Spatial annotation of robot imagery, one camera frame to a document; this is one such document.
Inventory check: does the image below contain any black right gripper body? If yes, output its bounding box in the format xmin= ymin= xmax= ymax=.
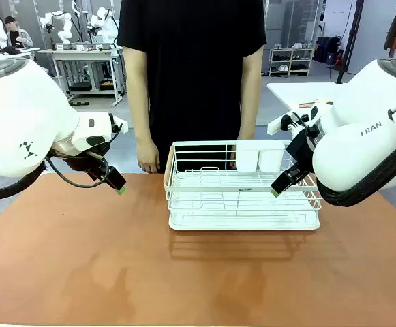
xmin=285 ymin=127 xmax=318 ymax=178

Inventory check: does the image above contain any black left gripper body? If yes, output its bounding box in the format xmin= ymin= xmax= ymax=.
xmin=63 ymin=144 xmax=112 ymax=182

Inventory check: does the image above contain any white plastic cutlery holder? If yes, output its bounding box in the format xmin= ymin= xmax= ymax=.
xmin=234 ymin=139 xmax=286 ymax=174

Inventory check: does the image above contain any white wire dish rack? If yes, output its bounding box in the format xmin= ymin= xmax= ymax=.
xmin=163 ymin=139 xmax=323 ymax=232

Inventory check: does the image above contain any person's left forearm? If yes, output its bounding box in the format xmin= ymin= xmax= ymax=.
xmin=237 ymin=78 xmax=264 ymax=141

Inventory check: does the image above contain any person's right forearm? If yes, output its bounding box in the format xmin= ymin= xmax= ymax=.
xmin=124 ymin=78 xmax=154 ymax=143

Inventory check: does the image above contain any person's right hand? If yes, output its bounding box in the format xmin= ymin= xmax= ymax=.
xmin=135 ymin=138 xmax=162 ymax=174

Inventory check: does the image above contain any white side table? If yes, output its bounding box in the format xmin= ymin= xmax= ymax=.
xmin=266 ymin=81 xmax=347 ymax=119

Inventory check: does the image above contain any light wooden shoe rack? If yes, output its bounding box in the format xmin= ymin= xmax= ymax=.
xmin=269 ymin=47 xmax=316 ymax=78

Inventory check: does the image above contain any black backpack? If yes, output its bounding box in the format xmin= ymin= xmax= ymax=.
xmin=315 ymin=35 xmax=344 ymax=65

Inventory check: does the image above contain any white-framed workshop table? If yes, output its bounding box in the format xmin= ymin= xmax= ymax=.
xmin=37 ymin=47 xmax=124 ymax=107

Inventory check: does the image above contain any black slanted pole stand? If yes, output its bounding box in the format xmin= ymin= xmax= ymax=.
xmin=335 ymin=0 xmax=365 ymax=85

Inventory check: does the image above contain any white office desk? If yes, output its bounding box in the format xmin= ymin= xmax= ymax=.
xmin=0 ymin=47 xmax=41 ymax=62

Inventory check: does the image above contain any person's black t-shirt torso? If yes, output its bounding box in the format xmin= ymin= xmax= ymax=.
xmin=117 ymin=0 xmax=268 ymax=173

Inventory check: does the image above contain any seated person in grey hoodie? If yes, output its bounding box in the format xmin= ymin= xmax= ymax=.
xmin=3 ymin=16 xmax=35 ymax=50

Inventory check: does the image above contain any dark olive hanging jacket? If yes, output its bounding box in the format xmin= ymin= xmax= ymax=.
xmin=384 ymin=12 xmax=396 ymax=50

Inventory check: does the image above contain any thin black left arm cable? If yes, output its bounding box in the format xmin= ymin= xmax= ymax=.
xmin=45 ymin=122 xmax=123 ymax=189

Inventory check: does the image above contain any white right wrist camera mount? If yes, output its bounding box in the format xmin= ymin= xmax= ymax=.
xmin=266 ymin=110 xmax=301 ymax=136

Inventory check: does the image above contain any black right arm cable sleeve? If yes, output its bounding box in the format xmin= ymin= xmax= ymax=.
xmin=315 ymin=142 xmax=396 ymax=208

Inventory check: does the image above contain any black arm cable sleeve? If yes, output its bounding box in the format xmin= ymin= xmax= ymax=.
xmin=0 ymin=161 xmax=47 ymax=201
xmin=315 ymin=142 xmax=396 ymax=208

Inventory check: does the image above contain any black left arm cable sleeve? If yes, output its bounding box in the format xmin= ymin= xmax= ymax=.
xmin=0 ymin=161 xmax=47 ymax=201

